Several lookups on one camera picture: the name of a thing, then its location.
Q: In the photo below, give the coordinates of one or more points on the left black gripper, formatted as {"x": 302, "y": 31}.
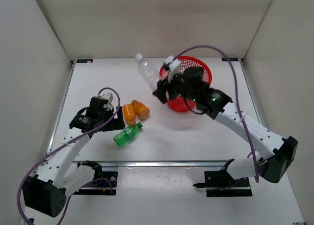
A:
{"x": 118, "y": 124}

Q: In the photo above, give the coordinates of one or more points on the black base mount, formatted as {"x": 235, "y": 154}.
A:
{"x": 103, "y": 187}
{"x": 221, "y": 184}

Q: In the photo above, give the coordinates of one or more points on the orange bottle patterned label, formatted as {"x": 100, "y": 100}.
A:
{"x": 140, "y": 109}

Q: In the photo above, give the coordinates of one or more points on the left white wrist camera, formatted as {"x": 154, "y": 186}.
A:
{"x": 106, "y": 96}

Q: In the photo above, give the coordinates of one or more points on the orange juice bottle upright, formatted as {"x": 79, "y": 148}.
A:
{"x": 129, "y": 114}

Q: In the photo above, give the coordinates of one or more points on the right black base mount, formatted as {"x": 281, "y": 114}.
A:
{"x": 221, "y": 184}

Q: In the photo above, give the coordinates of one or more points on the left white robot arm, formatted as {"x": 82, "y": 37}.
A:
{"x": 49, "y": 188}

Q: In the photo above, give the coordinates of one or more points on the large clear plastic bottle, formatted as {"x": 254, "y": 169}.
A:
{"x": 148, "y": 72}

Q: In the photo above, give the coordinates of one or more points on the right black table label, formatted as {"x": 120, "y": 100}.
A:
{"x": 231, "y": 59}

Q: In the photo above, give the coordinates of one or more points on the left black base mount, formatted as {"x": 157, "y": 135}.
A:
{"x": 103, "y": 187}

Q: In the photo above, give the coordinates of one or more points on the red plastic mesh basket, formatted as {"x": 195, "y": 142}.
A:
{"x": 178, "y": 104}

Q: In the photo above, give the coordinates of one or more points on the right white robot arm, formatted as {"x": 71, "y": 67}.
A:
{"x": 272, "y": 154}

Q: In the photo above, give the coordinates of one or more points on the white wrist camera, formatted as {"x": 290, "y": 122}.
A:
{"x": 106, "y": 96}
{"x": 172, "y": 65}

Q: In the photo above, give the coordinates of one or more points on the black table label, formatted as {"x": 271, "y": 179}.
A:
{"x": 84, "y": 60}
{"x": 231, "y": 59}

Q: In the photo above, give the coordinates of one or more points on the left black table label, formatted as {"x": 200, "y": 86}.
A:
{"x": 84, "y": 60}

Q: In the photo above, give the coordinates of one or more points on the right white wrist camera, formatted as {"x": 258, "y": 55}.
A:
{"x": 172, "y": 65}

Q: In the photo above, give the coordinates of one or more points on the green plastic bottle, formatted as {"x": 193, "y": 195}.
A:
{"x": 127, "y": 134}

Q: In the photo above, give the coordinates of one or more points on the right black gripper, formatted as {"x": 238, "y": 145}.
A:
{"x": 163, "y": 85}

